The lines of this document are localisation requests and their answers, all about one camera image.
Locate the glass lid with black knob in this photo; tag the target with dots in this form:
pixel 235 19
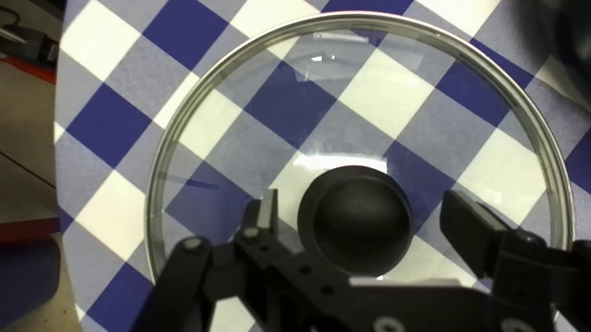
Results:
pixel 357 222

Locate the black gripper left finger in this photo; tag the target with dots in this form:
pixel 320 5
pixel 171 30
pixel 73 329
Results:
pixel 182 289

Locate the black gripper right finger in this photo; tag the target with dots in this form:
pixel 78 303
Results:
pixel 486 237

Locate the blue white checkered tablecloth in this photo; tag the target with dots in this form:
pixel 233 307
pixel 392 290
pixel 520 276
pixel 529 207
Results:
pixel 112 123

